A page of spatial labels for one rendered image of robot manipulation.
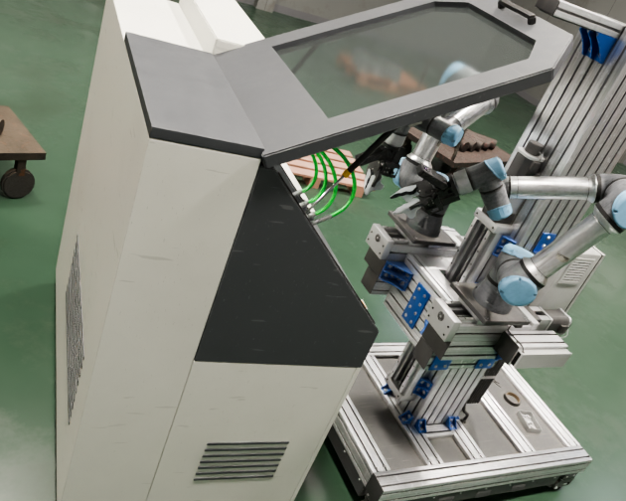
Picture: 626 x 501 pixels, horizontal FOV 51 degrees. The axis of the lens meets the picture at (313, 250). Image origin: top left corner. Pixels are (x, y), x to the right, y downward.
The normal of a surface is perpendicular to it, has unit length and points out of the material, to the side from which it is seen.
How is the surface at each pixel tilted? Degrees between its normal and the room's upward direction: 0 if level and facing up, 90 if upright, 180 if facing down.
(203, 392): 90
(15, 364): 0
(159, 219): 90
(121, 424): 90
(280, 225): 90
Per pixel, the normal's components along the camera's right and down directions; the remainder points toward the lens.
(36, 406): 0.33, -0.82
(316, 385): 0.30, 0.57
